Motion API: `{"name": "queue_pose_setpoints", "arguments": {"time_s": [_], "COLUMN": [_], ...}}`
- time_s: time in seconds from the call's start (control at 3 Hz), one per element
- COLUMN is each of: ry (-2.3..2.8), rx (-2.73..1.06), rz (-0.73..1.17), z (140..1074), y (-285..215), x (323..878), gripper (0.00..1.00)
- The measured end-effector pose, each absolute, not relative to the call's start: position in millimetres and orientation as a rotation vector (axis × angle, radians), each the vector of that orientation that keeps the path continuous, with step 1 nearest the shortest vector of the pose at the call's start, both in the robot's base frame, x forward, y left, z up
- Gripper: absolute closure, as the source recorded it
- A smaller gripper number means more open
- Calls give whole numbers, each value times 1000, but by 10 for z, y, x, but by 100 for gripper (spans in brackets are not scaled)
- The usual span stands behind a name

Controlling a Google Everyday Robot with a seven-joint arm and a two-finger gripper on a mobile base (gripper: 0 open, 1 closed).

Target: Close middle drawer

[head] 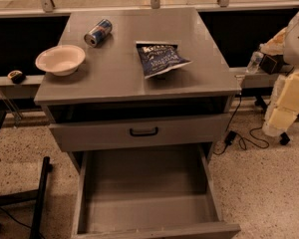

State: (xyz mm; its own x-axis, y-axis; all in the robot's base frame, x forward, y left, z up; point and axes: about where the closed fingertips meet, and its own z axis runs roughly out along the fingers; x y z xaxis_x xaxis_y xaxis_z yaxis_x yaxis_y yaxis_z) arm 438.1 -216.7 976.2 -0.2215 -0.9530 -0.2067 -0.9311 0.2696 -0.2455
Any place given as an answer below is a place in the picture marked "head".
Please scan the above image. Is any small black box speaker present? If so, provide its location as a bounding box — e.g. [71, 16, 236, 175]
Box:
[260, 55, 284, 75]

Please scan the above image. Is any grey metal drawer cabinet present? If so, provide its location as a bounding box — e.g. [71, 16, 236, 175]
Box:
[33, 7, 242, 171]

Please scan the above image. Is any clear plastic water bottle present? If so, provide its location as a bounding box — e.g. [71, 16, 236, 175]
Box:
[246, 51, 264, 74]

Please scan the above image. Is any black wheeled stand leg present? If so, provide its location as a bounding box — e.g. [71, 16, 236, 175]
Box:
[254, 96, 290, 145]

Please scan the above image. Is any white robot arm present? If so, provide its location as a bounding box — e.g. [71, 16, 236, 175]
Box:
[260, 11, 299, 136]

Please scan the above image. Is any grey top drawer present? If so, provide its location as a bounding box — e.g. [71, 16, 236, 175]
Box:
[50, 114, 230, 152]

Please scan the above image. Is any grey drawer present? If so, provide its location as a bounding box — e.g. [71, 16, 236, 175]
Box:
[50, 114, 230, 152]
[71, 144, 240, 239]

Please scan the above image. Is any black power adapter with cable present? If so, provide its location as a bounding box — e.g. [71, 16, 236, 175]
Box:
[212, 93, 271, 156]

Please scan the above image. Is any blue chip bag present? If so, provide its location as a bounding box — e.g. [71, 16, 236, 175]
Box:
[136, 41, 191, 79]

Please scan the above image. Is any white bowl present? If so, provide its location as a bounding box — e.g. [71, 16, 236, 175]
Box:
[35, 45, 86, 76]

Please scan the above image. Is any blue silver drink can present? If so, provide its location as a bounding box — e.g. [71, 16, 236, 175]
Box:
[84, 19, 113, 47]

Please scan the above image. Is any black metal stand left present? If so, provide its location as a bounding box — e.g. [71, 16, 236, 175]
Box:
[0, 111, 52, 239]

